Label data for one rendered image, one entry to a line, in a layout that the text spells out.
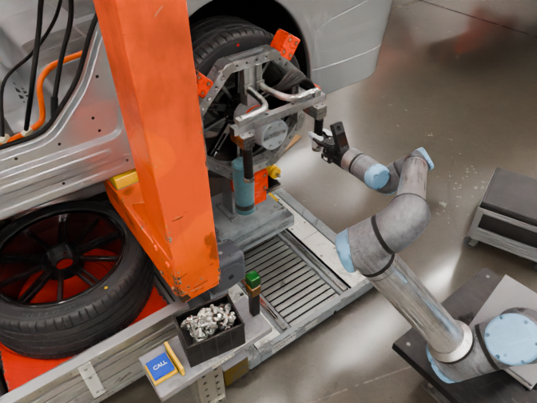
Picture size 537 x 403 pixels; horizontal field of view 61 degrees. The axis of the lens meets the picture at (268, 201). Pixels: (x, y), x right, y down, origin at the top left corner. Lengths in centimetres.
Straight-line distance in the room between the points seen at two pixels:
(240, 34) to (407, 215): 98
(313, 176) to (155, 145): 189
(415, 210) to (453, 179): 192
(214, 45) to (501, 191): 159
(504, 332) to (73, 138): 155
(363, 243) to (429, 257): 139
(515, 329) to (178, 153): 112
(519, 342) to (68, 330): 148
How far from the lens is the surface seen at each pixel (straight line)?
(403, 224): 122
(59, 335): 184
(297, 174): 299
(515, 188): 264
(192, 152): 128
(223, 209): 239
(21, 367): 202
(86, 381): 186
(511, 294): 188
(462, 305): 205
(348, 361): 214
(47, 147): 176
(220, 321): 157
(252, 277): 152
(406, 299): 139
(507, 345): 162
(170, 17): 111
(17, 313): 186
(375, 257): 126
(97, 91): 172
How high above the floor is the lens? 184
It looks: 41 degrees down
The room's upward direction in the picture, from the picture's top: 1 degrees counter-clockwise
